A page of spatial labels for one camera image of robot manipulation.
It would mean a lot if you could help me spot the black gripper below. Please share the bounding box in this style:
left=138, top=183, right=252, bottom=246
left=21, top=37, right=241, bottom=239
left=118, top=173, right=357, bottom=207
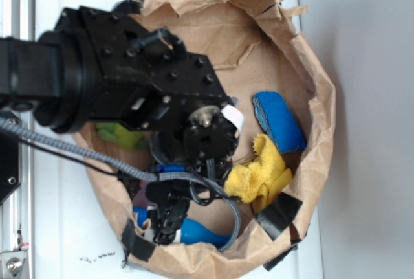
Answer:
left=120, top=136, right=241, bottom=245

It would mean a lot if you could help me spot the blue plastic bottle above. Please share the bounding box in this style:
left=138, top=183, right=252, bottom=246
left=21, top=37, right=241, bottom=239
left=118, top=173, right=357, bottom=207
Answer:
left=133, top=206, right=230, bottom=248

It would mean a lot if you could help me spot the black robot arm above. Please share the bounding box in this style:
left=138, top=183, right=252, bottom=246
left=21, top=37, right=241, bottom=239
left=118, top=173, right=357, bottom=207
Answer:
left=1, top=0, right=244, bottom=245

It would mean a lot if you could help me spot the yellow cloth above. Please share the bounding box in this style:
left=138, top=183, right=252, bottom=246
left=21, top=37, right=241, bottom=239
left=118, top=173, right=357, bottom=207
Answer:
left=224, top=134, right=293, bottom=213

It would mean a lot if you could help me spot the blue sponge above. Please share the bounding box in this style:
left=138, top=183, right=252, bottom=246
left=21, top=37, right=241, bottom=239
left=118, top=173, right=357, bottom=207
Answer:
left=252, top=91, right=307, bottom=154

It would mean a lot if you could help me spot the black tape strip right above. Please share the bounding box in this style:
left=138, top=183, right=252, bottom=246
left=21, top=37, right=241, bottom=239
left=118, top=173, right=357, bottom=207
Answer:
left=255, top=192, right=303, bottom=271

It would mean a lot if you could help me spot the black tape strip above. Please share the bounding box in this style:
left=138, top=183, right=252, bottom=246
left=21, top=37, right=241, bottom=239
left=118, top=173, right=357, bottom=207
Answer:
left=255, top=192, right=303, bottom=271
left=121, top=219, right=157, bottom=262

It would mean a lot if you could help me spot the green plush frog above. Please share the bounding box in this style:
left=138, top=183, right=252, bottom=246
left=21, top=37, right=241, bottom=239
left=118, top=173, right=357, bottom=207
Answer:
left=95, top=123, right=147, bottom=150

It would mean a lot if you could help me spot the black tape strip left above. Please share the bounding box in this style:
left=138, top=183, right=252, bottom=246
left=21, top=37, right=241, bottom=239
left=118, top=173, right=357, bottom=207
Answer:
left=121, top=219, right=157, bottom=262

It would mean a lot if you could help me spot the brown paper bag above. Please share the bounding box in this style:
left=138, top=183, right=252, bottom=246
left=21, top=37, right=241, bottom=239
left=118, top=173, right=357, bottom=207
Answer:
left=89, top=0, right=336, bottom=278

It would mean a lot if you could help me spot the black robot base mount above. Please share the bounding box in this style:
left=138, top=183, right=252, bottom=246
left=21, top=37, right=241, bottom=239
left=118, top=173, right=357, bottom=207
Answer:
left=1, top=128, right=22, bottom=205

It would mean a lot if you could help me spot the aluminium rail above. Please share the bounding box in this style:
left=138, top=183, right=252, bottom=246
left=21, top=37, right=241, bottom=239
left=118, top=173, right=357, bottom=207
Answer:
left=1, top=0, right=35, bottom=278

